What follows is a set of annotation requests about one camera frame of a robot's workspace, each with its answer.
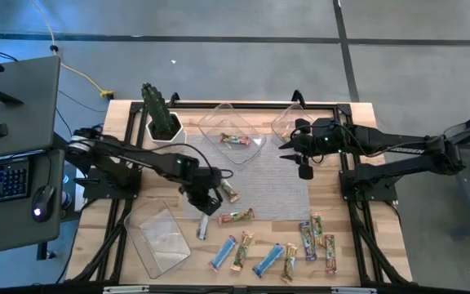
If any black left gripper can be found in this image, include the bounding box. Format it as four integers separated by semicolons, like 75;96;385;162
180;166;224;216

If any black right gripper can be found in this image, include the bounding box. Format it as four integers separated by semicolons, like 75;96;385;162
278;118;344;181

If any silver white granola bar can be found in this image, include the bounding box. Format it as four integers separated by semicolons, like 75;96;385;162
196;212;211;241

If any red green granola bar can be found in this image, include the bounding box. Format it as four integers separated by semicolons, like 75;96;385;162
219;132;252;147
323;234;338;274
217;207;255;225

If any blue granola bar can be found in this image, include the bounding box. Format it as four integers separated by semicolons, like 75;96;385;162
252;243;285;279
208;234;237;274

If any brown red granola bar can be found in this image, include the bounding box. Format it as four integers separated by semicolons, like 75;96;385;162
219;178;242;203

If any purple granola bar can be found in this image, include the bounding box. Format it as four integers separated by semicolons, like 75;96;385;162
298;220;317;261

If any clear plastic bin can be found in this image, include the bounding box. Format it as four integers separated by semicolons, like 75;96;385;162
197;102;268;165
123;199;193;280
270;104;321;144

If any grey woven placemat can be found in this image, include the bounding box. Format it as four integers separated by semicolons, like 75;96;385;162
181;132;313;221

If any white faceted plant pot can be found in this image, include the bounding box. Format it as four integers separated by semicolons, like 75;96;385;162
145;112;187;155

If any green cactus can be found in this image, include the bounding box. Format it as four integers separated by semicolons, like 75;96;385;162
140;82;179;140

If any black computer mouse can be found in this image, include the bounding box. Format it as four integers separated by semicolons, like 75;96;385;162
30;185;56;224

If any grey desk shelf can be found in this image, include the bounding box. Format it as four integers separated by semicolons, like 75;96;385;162
0;56;61;161

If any dark grey desk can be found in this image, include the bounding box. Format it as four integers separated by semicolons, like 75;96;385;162
0;149;65;257

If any black wedge part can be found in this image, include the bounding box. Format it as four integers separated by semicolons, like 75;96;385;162
0;91;24;105

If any white metal bracket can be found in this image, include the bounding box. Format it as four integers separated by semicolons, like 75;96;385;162
102;285;150;294
330;287;379;294

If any yellow cable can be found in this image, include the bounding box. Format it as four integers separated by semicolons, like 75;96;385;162
30;0;116;100

